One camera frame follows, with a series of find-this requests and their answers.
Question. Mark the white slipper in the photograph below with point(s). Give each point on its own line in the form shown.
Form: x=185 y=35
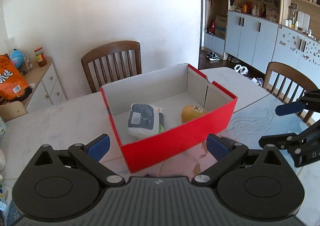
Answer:
x=261 y=82
x=255 y=80

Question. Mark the white grey tissue pack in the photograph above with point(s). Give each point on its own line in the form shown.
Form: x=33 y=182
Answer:
x=145 y=121

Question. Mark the grey wall cabinet unit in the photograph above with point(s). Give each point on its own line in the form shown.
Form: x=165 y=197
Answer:
x=250 y=38

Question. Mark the tissue roll pack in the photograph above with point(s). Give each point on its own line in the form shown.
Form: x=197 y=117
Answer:
x=2 y=127

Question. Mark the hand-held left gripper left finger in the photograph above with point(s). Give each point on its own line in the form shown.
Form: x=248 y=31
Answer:
x=100 y=146

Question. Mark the blue globe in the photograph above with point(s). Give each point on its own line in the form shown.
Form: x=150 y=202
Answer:
x=16 y=57

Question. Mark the red-lidded sauce jar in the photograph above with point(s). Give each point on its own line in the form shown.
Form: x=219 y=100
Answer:
x=41 y=58

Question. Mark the brown cardboard carton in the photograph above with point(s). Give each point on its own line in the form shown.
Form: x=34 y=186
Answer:
x=221 y=27

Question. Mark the orange bottle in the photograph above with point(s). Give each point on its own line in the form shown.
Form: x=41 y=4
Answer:
x=246 y=7

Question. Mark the light wooden rack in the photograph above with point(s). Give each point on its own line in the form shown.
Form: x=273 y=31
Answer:
x=12 y=111

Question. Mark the white bottle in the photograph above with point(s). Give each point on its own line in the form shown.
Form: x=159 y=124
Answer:
x=2 y=159

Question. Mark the dark wooden chair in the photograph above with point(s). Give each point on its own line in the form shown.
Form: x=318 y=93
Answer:
x=282 y=68
x=110 y=48

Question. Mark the orange snack bag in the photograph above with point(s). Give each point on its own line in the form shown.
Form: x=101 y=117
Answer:
x=12 y=78

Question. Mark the white sideboard cabinet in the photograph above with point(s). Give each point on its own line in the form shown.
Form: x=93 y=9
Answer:
x=47 y=86

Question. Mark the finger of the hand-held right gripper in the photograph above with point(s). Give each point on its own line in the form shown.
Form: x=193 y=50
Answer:
x=275 y=140
x=290 y=108

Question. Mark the red cardboard box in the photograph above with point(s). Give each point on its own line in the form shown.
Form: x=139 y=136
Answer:
x=175 y=146

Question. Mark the grey shoe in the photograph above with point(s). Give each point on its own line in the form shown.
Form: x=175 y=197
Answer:
x=233 y=59

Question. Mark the clear acrylic stand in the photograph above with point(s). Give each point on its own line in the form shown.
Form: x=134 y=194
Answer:
x=28 y=62

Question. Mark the red bag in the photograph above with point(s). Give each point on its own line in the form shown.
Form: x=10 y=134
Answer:
x=212 y=27

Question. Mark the yellow packaged bun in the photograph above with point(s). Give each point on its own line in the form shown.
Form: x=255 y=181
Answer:
x=190 y=114

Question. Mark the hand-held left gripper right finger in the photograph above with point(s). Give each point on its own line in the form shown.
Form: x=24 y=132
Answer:
x=215 y=148

